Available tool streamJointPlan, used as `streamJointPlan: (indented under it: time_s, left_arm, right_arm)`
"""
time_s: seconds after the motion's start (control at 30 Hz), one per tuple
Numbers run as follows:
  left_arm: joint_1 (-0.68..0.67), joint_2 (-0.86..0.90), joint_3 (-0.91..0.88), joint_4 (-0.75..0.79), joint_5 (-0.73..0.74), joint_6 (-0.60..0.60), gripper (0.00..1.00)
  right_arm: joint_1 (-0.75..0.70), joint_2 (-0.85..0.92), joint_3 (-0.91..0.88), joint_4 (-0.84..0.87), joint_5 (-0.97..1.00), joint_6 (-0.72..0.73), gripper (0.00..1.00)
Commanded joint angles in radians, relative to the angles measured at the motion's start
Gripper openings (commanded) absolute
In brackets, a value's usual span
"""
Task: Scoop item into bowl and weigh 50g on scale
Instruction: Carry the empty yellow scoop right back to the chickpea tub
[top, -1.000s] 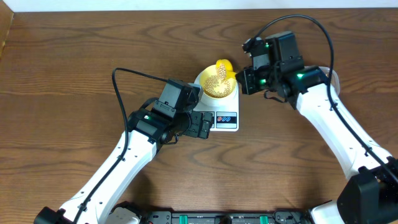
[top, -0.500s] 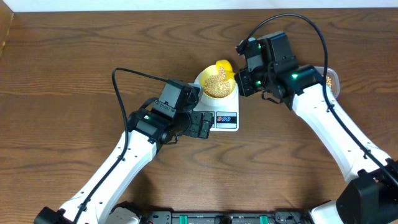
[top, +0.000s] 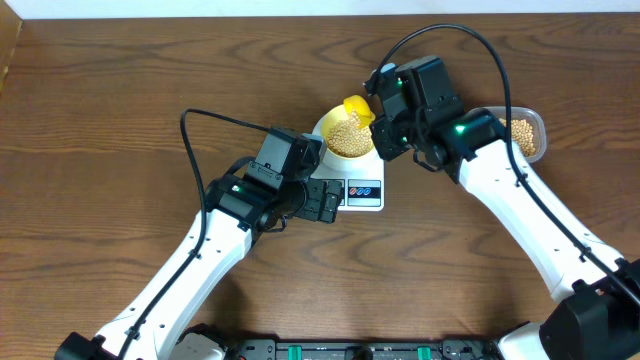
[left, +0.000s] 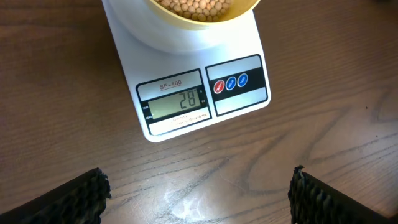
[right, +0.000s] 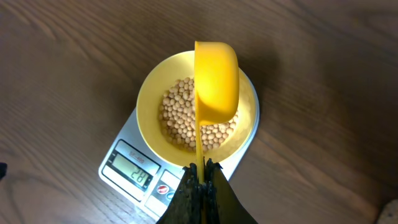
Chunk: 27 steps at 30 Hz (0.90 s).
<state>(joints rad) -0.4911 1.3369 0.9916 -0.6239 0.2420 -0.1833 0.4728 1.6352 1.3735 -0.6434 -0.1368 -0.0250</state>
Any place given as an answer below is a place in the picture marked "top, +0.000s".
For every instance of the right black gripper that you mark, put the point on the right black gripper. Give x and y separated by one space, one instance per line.
386 147

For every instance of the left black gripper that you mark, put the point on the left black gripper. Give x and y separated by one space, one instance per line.
314 190

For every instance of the yellow measuring scoop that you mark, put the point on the yellow measuring scoop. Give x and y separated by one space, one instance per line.
358 105

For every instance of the pale yellow bowl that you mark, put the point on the pale yellow bowl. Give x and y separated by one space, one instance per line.
331 118

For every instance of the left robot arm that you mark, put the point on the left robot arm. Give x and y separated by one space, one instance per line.
250 199

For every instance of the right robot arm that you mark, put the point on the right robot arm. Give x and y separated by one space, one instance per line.
595 288

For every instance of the white digital kitchen scale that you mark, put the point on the white digital kitchen scale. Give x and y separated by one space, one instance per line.
362 178

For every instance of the soybeans in yellow bowl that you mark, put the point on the soybeans in yellow bowl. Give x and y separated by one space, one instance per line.
347 139

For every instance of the soybeans in container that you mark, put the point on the soybeans in container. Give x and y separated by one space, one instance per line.
523 134

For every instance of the clear plastic container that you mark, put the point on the clear plastic container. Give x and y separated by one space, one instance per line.
540 140

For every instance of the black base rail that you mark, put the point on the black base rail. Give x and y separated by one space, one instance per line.
448 349

